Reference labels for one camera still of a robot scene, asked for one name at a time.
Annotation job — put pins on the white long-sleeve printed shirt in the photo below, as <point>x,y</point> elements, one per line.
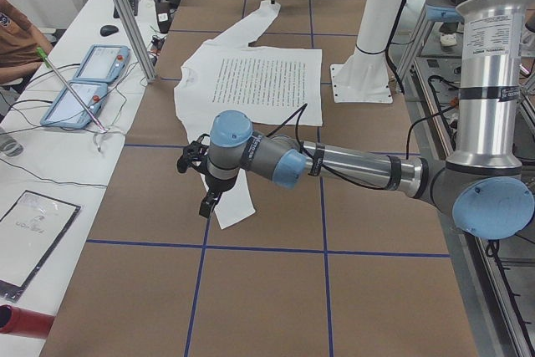
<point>228,85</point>

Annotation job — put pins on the lower blue teach pendant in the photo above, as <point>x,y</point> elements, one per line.
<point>67,112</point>

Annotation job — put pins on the blue teach pendant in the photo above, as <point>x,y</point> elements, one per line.
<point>67,112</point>
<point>103,63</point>

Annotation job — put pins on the upper blue teach pendant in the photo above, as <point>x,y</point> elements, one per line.
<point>103,63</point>

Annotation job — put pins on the black computer mouse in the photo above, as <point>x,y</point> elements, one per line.
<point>108,30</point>

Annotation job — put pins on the black framed sheet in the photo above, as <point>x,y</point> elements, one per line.
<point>30,230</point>

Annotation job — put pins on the green tipped metal rod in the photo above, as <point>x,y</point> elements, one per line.
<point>85,107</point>

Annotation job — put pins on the red cylinder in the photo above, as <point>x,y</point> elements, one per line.
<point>25,323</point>

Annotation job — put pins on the seated person brown shirt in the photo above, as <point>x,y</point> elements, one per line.
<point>19,41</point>

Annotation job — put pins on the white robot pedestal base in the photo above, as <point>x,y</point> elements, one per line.
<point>364,78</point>

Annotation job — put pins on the aluminium frame post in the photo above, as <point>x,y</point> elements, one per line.
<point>136,41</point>

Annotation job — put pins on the aluminium frame rail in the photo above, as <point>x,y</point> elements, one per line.
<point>496,278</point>

